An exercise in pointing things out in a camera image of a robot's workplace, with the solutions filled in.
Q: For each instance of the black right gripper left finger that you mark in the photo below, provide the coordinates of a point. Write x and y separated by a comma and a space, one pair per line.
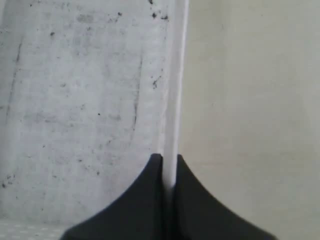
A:
136, 215

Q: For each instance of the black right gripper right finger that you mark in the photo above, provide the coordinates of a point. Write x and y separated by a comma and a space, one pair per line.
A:
198, 215

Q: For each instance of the white perforated plastic basket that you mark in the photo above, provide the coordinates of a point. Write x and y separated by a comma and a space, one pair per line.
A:
89, 90

